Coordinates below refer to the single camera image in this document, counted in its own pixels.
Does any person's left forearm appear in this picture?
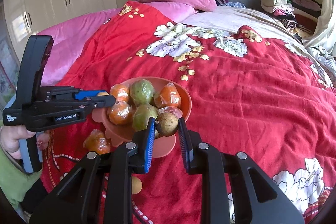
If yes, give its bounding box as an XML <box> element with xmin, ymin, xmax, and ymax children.
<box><xmin>0</xmin><ymin>147</ymin><xmax>50</xmax><ymax>214</ymax></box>

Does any pink pedestal bowl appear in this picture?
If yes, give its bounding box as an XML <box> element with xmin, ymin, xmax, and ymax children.
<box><xmin>92</xmin><ymin>77</ymin><xmax>193</xmax><ymax>157</ymax></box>

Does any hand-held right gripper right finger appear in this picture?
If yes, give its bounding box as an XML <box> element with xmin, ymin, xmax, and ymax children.
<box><xmin>178</xmin><ymin>117</ymin><xmax>305</xmax><ymax>224</ymax></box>

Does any green fruit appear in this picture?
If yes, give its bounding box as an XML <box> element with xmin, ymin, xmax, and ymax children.
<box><xmin>130</xmin><ymin>80</ymin><xmax>155</xmax><ymax>106</ymax></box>
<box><xmin>132</xmin><ymin>105</ymin><xmax>158</xmax><ymax>132</ymax></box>

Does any pink quilt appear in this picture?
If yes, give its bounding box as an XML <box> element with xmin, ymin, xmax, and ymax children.
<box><xmin>37</xmin><ymin>1</ymin><xmax>199</xmax><ymax>84</ymax></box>

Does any stack of folded clothes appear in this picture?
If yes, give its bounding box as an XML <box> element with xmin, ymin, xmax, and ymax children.
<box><xmin>260</xmin><ymin>0</ymin><xmax>322</xmax><ymax>39</ymax></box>

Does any red floral blanket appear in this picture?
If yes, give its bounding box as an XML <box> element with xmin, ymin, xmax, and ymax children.
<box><xmin>39</xmin><ymin>1</ymin><xmax>336</xmax><ymax>224</ymax></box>

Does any beige bed sheet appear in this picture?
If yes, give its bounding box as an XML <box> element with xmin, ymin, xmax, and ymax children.
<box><xmin>181</xmin><ymin>6</ymin><xmax>315</xmax><ymax>56</ymax></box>

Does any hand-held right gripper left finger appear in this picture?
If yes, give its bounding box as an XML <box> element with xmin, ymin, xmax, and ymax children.
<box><xmin>28</xmin><ymin>116</ymin><xmax>156</xmax><ymax>224</ymax></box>

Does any small brown round fruit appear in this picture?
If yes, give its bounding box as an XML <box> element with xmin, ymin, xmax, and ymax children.
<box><xmin>155</xmin><ymin>112</ymin><xmax>179</xmax><ymax>136</ymax></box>

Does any blue patterned cloth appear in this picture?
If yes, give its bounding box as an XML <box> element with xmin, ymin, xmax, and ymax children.
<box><xmin>218</xmin><ymin>1</ymin><xmax>247</xmax><ymax>10</ymax></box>

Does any person's left hand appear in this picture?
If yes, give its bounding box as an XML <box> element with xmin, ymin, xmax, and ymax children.
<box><xmin>0</xmin><ymin>125</ymin><xmax>50</xmax><ymax>160</ymax></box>

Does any cream curtain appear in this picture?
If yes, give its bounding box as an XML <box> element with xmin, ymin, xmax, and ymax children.
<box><xmin>302</xmin><ymin>0</ymin><xmax>336</xmax><ymax>57</ymax></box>

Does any orange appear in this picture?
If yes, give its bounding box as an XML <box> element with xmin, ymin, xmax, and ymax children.
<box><xmin>107</xmin><ymin>101</ymin><xmax>133</xmax><ymax>125</ymax></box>
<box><xmin>154</xmin><ymin>83</ymin><xmax>182</xmax><ymax>108</ymax></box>
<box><xmin>83</xmin><ymin>130</ymin><xmax>111</xmax><ymax>155</ymax></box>
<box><xmin>110</xmin><ymin>84</ymin><xmax>131</xmax><ymax>103</ymax></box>

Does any red fruit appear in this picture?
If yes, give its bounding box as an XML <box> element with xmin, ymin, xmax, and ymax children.
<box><xmin>157</xmin><ymin>106</ymin><xmax>183</xmax><ymax>119</ymax></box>

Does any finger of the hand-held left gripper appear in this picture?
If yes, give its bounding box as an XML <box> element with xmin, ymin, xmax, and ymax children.
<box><xmin>49</xmin><ymin>95</ymin><xmax>116</xmax><ymax>110</ymax></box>
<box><xmin>39</xmin><ymin>86</ymin><xmax>110</xmax><ymax>102</ymax></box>

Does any crumpled grey cloth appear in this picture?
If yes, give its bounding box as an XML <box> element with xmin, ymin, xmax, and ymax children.
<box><xmin>310</xmin><ymin>46</ymin><xmax>336</xmax><ymax>88</ymax></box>

